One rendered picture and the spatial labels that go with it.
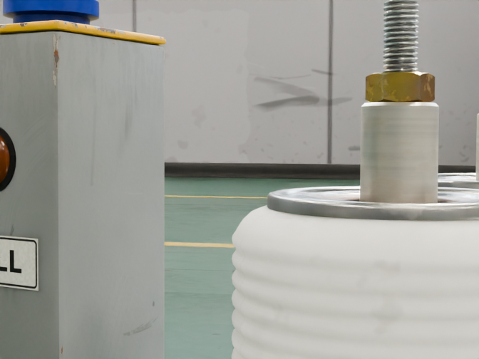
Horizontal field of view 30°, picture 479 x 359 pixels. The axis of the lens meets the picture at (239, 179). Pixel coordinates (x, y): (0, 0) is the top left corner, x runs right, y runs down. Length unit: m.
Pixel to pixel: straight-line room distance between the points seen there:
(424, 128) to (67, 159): 0.15
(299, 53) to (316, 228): 5.15
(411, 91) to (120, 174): 0.15
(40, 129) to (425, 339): 0.18
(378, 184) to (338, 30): 5.12
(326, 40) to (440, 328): 5.16
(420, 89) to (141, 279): 0.18
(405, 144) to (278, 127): 5.12
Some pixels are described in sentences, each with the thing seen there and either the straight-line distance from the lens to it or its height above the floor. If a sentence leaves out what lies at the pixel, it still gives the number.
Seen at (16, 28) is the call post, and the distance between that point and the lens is 0.36.
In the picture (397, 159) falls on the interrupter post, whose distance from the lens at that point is 0.25.
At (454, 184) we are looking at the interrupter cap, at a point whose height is 0.25.
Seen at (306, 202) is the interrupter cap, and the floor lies 0.25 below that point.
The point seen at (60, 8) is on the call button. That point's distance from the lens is 0.37.
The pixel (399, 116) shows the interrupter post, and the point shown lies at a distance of 0.25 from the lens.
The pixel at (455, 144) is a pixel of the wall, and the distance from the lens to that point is 5.33.
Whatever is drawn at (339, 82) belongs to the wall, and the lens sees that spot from 5.34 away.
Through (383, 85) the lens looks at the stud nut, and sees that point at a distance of 0.25.
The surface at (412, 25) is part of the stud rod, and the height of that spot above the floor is 0.30.
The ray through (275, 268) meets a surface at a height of 0.24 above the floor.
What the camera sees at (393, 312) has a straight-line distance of 0.22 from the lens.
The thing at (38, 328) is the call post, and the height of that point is 0.20.
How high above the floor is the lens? 0.27
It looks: 3 degrees down
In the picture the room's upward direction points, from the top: straight up
